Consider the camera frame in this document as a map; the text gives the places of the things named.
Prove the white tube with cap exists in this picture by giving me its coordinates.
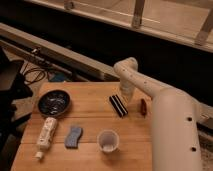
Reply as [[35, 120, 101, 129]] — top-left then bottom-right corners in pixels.
[[35, 117, 57, 160]]

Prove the black equipment at left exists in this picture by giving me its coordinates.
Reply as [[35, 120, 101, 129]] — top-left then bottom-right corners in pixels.
[[0, 46, 34, 154]]

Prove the black cable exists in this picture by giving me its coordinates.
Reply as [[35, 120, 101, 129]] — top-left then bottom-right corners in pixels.
[[20, 61, 54, 86]]

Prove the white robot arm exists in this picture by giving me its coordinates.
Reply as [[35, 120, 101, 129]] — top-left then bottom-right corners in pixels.
[[114, 57, 203, 171]]

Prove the dark round plate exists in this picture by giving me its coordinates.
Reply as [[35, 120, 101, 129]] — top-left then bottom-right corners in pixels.
[[38, 90, 71, 117]]

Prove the blue object on floor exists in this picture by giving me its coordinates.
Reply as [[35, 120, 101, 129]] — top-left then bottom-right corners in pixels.
[[50, 74, 66, 82]]

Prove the blue sponge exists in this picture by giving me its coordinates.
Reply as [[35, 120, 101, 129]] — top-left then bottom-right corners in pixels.
[[64, 126, 83, 148]]

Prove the black striped eraser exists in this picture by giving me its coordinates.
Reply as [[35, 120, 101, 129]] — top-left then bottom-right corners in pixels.
[[109, 95, 128, 118]]

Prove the small red brown object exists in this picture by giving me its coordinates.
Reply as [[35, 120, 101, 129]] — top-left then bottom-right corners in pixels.
[[141, 99, 147, 117]]

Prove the white plastic cup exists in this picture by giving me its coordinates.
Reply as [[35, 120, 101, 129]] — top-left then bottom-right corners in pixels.
[[97, 130, 120, 153]]

